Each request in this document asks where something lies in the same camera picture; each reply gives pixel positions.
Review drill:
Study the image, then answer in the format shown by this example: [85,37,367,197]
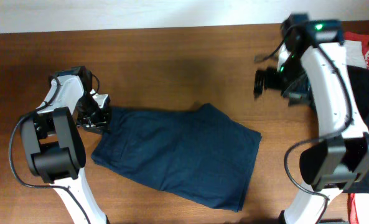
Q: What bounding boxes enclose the navy blue shorts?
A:
[91,104,262,212]

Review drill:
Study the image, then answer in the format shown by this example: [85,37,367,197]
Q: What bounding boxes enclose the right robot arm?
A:
[254,13,369,223]

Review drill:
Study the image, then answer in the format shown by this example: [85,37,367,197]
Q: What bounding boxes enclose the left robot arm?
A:
[15,66,111,223]

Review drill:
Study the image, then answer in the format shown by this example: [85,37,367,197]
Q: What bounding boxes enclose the black garment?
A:
[308,39,369,194]

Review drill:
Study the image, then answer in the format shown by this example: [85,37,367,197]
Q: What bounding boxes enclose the red and white shirt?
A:
[345,32,369,223]

